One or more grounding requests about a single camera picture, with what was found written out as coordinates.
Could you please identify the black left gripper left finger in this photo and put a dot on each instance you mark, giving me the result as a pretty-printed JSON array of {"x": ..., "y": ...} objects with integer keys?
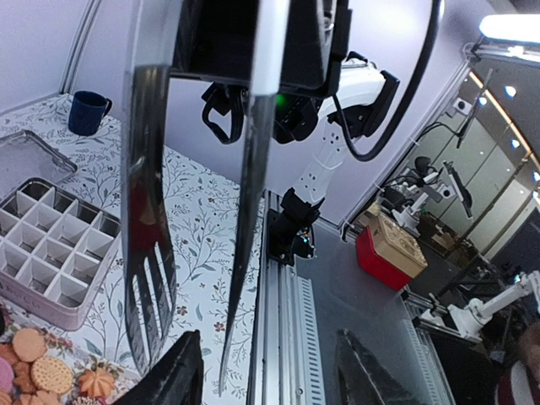
[{"x": 176, "y": 379}]

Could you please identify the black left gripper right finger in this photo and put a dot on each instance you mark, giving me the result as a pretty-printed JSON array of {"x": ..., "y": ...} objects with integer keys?
[{"x": 360, "y": 377}]

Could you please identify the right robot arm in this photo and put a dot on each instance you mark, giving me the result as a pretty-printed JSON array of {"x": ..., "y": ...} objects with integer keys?
[{"x": 357, "y": 110}]

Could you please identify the yellow dotted round biscuit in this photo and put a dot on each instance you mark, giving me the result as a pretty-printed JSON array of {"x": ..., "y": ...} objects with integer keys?
[{"x": 52, "y": 374}]

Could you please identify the red box with wooden lid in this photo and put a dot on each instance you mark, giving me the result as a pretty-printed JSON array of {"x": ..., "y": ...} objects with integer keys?
[{"x": 389, "y": 253}]

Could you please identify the floral rectangular tray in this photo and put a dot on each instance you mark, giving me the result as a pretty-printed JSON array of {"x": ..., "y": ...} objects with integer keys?
[{"x": 95, "y": 380}]

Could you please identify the pink tin with white dividers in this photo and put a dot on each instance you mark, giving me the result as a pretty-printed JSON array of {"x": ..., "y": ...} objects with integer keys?
[{"x": 56, "y": 250}]

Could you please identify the floral patterned tablecloth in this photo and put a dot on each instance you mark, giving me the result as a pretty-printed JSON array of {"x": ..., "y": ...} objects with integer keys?
[{"x": 201, "y": 209}]

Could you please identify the clear tin lid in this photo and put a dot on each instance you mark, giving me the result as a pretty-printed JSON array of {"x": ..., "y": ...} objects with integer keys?
[{"x": 24, "y": 155}]

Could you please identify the dark blue mug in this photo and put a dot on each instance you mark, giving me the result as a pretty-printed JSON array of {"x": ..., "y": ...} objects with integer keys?
[{"x": 87, "y": 110}]

